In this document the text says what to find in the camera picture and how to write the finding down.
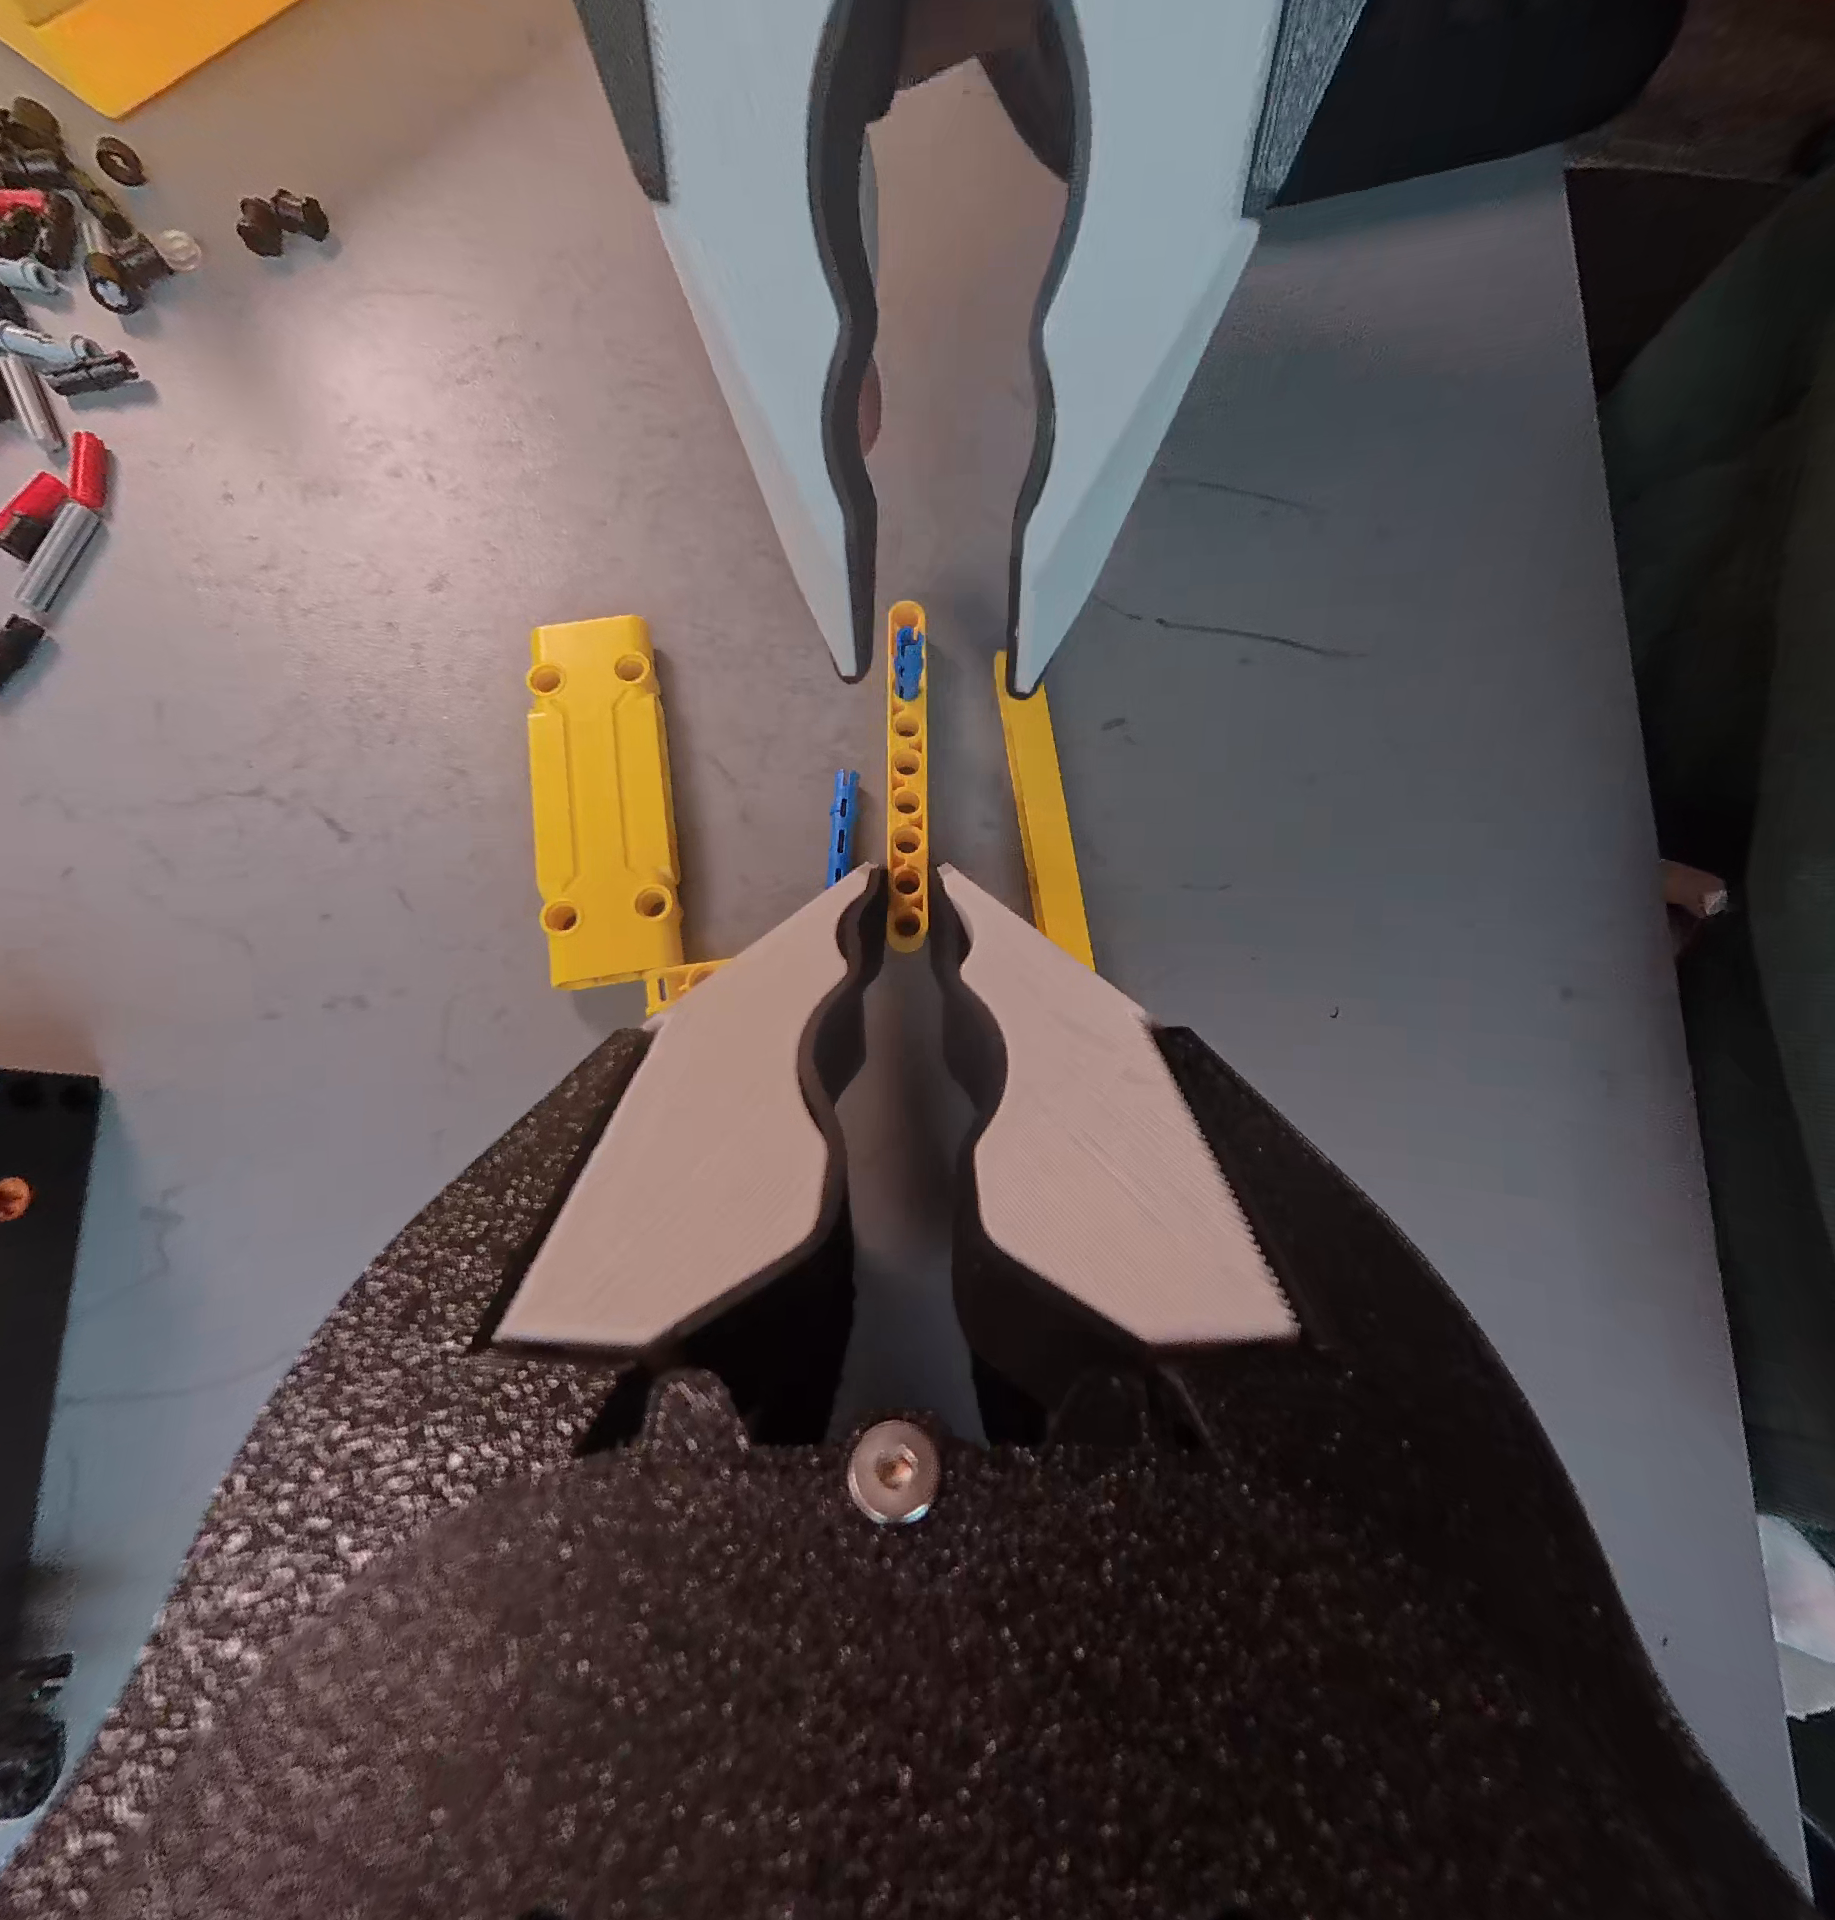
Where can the person in green sweatshirt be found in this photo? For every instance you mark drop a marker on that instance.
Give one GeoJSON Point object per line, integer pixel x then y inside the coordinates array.
{"type": "Point", "coordinates": [1756, 750]}

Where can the small yellow lego beam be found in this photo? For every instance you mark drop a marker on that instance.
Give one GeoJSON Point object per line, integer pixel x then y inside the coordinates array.
{"type": "Point", "coordinates": [685, 986]}

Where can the blue lego pin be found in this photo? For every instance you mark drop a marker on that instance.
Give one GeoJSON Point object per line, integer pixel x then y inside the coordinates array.
{"type": "Point", "coordinates": [908, 656]}
{"type": "Point", "coordinates": [844, 825]}

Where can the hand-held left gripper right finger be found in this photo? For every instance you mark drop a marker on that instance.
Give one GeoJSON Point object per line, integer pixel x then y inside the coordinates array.
{"type": "Point", "coordinates": [1129, 1185]}

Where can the yellow lego panel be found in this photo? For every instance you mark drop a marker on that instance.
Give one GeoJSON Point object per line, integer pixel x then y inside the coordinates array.
{"type": "Point", "coordinates": [604, 811]}

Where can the yellow plastic bin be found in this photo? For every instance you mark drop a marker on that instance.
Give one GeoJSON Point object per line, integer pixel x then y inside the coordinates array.
{"type": "Point", "coordinates": [137, 51]}

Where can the pile of small lego pins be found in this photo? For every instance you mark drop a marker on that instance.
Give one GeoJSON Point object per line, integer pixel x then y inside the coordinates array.
{"type": "Point", "coordinates": [48, 300]}

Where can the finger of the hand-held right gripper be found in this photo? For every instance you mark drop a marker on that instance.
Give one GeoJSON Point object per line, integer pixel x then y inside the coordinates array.
{"type": "Point", "coordinates": [737, 225]}
{"type": "Point", "coordinates": [1158, 225]}

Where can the black and yellow lego model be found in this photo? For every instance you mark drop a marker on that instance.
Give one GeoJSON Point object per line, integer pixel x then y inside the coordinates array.
{"type": "Point", "coordinates": [18, 1350]}

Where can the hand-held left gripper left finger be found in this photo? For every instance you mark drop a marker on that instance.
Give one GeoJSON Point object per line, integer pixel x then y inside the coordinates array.
{"type": "Point", "coordinates": [693, 1185]}

